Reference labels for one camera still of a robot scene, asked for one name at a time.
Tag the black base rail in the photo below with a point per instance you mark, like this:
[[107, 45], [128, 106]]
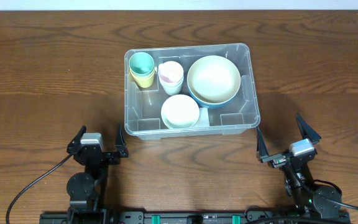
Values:
[[158, 218]]

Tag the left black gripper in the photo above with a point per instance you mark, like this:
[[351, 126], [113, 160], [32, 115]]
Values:
[[103, 156]]

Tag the cream white cup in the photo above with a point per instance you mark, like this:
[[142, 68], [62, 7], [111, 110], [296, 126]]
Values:
[[172, 90]]

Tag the mint green cup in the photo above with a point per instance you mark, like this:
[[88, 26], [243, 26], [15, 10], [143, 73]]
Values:
[[141, 62]]

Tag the light blue cup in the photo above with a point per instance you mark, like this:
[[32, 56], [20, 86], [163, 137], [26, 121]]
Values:
[[164, 83]]

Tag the clear plastic storage container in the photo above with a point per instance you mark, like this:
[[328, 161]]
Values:
[[142, 106]]

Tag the white bowl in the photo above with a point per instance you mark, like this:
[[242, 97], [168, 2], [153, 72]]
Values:
[[180, 109]]

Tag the light grey bowl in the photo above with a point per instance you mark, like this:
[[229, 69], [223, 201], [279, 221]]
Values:
[[171, 125]]

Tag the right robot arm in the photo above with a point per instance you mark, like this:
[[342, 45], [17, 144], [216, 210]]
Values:
[[317, 198]]

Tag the pink cup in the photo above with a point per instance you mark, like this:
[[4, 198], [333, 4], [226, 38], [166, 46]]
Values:
[[170, 72]]

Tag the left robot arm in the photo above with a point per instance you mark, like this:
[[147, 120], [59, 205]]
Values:
[[87, 188]]

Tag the dark blue bowl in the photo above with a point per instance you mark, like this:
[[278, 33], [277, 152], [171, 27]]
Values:
[[212, 106], [200, 101]]

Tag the yellow cup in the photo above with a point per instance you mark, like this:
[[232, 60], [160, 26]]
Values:
[[142, 76], [144, 82]]

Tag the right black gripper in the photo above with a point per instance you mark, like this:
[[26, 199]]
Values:
[[286, 157]]

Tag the large beige bowl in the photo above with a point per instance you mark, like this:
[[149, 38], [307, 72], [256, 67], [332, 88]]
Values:
[[214, 79]]

